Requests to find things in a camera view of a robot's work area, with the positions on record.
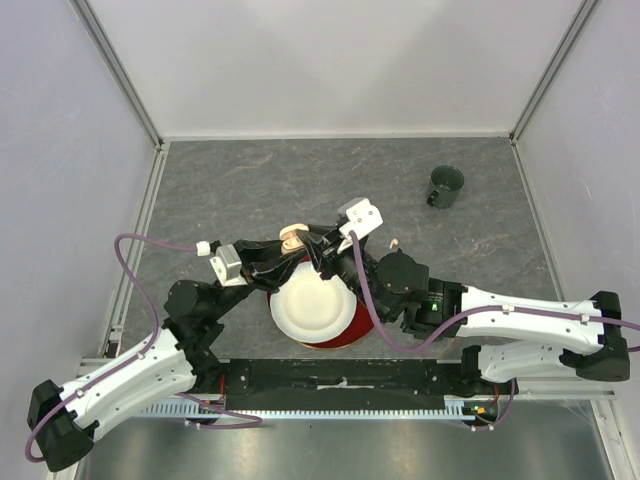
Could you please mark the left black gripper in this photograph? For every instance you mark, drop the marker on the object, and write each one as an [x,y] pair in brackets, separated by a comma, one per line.
[264,264]

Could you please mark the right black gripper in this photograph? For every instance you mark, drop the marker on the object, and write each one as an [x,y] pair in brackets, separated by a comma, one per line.
[322,242]

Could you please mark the pink earbud charging case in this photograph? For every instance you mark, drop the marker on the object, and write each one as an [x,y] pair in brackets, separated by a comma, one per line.
[289,238]

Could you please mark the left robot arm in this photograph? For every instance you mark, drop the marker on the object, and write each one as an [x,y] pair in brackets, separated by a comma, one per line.
[65,421]

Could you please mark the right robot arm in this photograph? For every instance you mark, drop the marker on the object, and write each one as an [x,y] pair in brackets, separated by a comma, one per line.
[412,310]

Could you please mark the white paper plate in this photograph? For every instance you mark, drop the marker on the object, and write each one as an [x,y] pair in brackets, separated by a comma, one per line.
[313,305]

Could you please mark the red round tray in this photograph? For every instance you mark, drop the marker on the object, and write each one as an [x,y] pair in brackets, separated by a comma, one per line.
[365,325]

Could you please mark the dark green cup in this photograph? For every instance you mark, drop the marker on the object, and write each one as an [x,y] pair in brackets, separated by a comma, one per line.
[444,187]

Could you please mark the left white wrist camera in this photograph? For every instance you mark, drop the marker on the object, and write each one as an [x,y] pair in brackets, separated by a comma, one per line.
[227,266]

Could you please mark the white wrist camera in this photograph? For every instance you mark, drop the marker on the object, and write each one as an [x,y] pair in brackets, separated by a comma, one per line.
[358,216]
[227,266]

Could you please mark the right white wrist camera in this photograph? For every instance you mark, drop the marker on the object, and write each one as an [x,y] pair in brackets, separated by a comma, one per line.
[358,216]

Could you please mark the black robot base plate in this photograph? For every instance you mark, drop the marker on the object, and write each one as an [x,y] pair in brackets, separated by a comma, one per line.
[296,384]

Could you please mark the grey cable duct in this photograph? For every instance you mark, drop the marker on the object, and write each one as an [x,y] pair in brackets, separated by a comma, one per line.
[453,410]

